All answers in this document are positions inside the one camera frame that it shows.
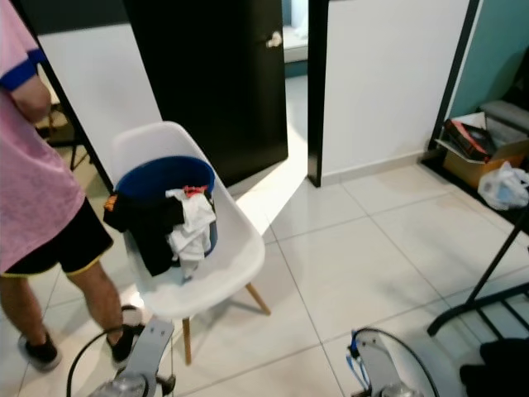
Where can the white garment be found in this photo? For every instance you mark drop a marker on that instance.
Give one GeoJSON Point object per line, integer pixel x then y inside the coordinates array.
{"type": "Point", "coordinates": [194, 227]}

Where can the person in pink shirt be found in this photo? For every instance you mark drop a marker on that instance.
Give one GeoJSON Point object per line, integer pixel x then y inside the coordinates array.
{"type": "Point", "coordinates": [41, 190]}

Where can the black metal clothes rack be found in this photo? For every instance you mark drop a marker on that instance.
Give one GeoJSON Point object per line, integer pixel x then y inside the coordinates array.
{"type": "Point", "coordinates": [475, 313]}

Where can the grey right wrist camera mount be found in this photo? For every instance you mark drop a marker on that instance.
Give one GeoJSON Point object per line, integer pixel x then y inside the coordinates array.
{"type": "Point", "coordinates": [388, 368]}

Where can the white plastic bag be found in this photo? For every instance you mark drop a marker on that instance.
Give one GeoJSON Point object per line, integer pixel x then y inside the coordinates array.
{"type": "Point", "coordinates": [504, 186]}

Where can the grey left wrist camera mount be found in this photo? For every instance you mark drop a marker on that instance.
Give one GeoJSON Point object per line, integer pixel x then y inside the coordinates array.
{"type": "Point", "coordinates": [150, 347]}

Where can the black door post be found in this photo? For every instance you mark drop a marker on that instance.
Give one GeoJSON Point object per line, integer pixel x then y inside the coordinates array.
{"type": "Point", "coordinates": [319, 91]}

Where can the grey padded chair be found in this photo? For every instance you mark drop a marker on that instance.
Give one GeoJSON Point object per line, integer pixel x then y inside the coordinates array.
{"type": "Point", "coordinates": [508, 117]}

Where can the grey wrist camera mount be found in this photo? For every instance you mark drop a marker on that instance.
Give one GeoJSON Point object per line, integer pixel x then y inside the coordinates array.
{"type": "Point", "coordinates": [150, 347]}
{"type": "Point", "coordinates": [388, 368]}

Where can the white chair wooden legs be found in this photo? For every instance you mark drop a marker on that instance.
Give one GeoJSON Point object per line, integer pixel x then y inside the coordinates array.
{"type": "Point", "coordinates": [227, 256]}

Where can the metal door knob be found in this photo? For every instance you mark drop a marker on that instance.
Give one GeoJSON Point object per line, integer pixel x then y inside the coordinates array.
{"type": "Point", "coordinates": [274, 39]}

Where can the red black flat box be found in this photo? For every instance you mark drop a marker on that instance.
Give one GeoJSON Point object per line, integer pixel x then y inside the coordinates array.
{"type": "Point", "coordinates": [465, 139]}

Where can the black door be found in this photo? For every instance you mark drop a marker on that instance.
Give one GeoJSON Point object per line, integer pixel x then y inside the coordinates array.
{"type": "Point", "coordinates": [207, 83]}

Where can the blue bucket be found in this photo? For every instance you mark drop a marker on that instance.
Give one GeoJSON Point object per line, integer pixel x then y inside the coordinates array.
{"type": "Point", "coordinates": [165, 175]}

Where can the navy garment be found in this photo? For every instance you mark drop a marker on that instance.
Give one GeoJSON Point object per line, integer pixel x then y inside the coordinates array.
{"type": "Point", "coordinates": [496, 372]}

